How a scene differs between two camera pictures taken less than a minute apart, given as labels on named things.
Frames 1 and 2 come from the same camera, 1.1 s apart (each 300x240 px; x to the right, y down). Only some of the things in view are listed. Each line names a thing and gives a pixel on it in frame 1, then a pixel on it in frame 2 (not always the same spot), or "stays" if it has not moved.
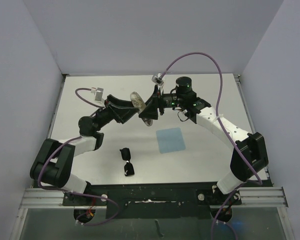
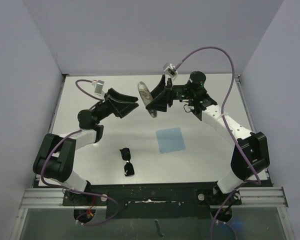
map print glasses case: x=137 y=102 -> x=146 y=97
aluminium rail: x=253 y=197 stays
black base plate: x=153 y=200 stays
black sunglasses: x=129 y=170 stays
